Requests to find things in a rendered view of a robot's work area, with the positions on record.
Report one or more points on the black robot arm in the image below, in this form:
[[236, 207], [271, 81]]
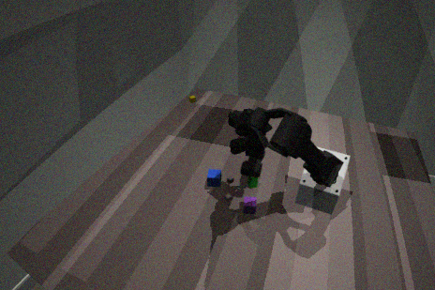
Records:
[[292, 137]]

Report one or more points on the blue block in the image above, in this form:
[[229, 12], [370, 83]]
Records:
[[214, 178]]

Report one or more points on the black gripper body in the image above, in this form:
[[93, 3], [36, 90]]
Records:
[[252, 167]]

